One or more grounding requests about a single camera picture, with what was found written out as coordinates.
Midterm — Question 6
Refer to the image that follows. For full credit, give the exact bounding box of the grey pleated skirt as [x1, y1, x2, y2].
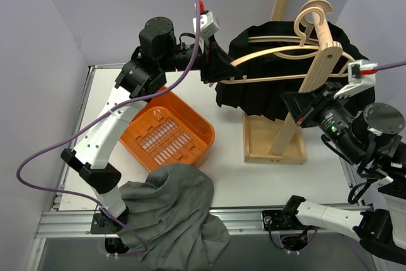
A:
[118, 164, 230, 270]

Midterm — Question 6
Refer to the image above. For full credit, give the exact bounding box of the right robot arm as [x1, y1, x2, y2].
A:
[281, 82, 405, 265]

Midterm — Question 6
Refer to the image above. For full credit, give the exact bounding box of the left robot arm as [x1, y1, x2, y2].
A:
[61, 11, 240, 232]

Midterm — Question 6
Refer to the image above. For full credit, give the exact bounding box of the black pleated skirt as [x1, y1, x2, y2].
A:
[215, 21, 375, 121]

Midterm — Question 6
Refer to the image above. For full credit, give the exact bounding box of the wooden hanger of black skirt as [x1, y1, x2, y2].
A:
[248, 0, 333, 46]

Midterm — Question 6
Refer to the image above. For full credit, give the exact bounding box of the wooden clothes rack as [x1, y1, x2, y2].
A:
[242, 0, 345, 165]

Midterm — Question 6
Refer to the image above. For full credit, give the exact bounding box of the orange plastic basket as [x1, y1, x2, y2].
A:
[120, 91, 215, 172]

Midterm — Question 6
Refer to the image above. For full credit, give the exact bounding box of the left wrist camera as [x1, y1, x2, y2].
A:
[193, 11, 219, 40]

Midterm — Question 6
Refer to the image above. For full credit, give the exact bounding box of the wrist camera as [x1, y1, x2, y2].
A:
[193, 11, 219, 40]
[334, 60, 377, 100]

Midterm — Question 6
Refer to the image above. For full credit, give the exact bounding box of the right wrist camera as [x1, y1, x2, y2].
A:
[334, 60, 377, 100]

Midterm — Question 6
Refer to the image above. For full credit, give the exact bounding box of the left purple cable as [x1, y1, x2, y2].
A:
[16, 0, 207, 257]

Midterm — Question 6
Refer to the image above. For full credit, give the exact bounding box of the aluminium rail table edge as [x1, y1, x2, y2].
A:
[36, 71, 365, 238]

